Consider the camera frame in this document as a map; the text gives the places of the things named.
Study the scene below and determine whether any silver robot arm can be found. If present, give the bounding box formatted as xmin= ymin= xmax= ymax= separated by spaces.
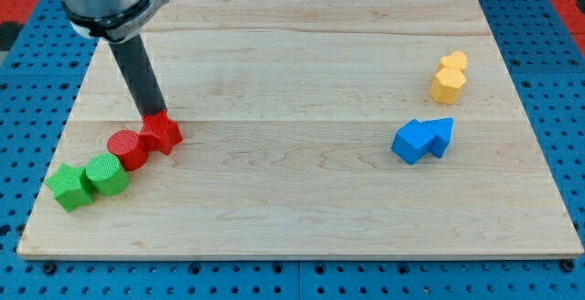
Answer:
xmin=61 ymin=0 xmax=169 ymax=44

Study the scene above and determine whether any blue cube block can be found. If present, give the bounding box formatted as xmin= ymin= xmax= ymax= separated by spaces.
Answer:
xmin=391 ymin=119 xmax=436 ymax=165

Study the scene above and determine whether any light wooden board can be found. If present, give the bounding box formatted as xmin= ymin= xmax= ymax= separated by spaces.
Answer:
xmin=17 ymin=0 xmax=583 ymax=261

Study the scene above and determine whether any red star block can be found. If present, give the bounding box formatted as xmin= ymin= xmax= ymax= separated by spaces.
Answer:
xmin=139 ymin=110 xmax=184 ymax=155

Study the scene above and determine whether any blue triangle block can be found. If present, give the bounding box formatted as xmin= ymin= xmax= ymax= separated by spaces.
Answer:
xmin=422 ymin=117 xmax=454 ymax=158

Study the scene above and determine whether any yellow hexagon block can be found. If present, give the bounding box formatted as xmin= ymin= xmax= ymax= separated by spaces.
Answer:
xmin=430 ymin=68 xmax=467 ymax=104

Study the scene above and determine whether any red cylinder block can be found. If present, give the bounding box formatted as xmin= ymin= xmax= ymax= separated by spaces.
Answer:
xmin=106 ymin=129 xmax=148 ymax=171

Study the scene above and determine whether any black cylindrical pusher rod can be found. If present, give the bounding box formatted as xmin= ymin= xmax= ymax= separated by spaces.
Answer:
xmin=110 ymin=35 xmax=167 ymax=116

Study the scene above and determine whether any yellow heart block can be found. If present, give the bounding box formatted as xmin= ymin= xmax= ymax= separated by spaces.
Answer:
xmin=438 ymin=51 xmax=468 ymax=73

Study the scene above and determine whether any green cylinder block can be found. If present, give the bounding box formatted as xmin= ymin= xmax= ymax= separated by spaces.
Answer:
xmin=86 ymin=153 xmax=130 ymax=197

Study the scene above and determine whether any green star block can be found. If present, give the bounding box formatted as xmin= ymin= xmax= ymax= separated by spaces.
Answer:
xmin=43 ymin=163 xmax=94 ymax=212

